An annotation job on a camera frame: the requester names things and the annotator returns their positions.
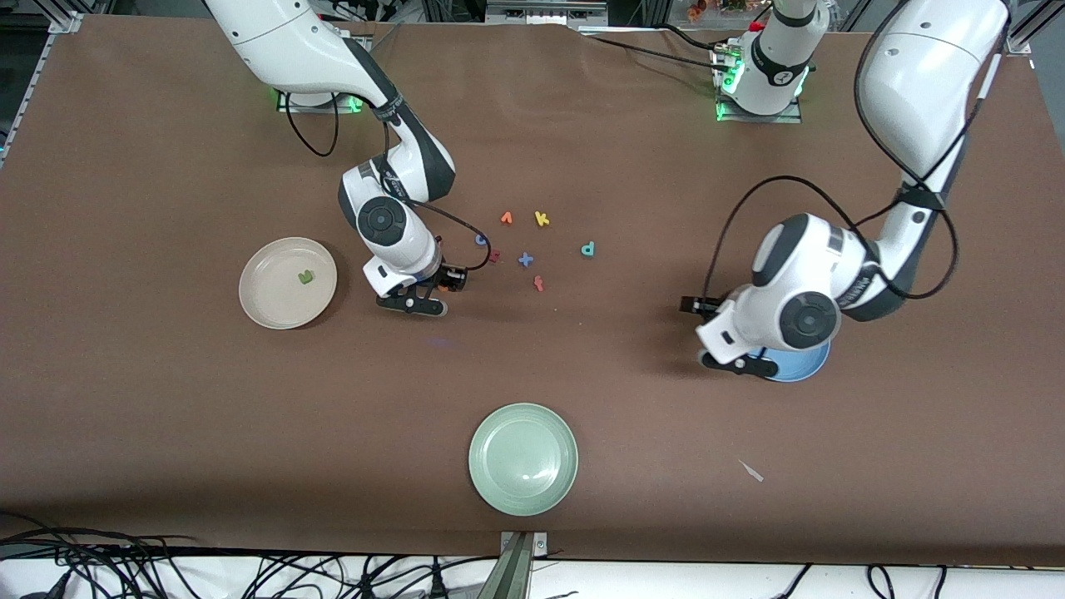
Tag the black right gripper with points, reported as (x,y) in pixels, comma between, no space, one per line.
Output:
(448,278)

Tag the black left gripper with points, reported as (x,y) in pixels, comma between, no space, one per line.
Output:
(693,305)

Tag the small white paper scrap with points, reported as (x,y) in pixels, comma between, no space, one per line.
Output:
(753,472)

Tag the brown table cover sheet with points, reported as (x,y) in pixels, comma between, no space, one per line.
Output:
(532,150)

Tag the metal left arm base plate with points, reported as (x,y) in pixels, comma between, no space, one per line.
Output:
(782,119)

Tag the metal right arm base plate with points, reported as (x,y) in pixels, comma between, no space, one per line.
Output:
(341,110)

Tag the blue round plate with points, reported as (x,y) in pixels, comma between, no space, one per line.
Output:
(803,368)

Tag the grey power strip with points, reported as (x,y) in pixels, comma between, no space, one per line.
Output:
(545,12)

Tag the metal table edge bracket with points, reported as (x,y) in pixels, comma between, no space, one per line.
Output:
(516,574)

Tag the green round plate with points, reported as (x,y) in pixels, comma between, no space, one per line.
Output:
(522,457)

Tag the aluminium frame rail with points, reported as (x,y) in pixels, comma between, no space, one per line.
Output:
(1022,37)
(65,22)

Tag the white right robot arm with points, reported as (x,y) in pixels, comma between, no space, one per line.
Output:
(383,220)

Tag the beige round plate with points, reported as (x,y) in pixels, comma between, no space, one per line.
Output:
(274,295)

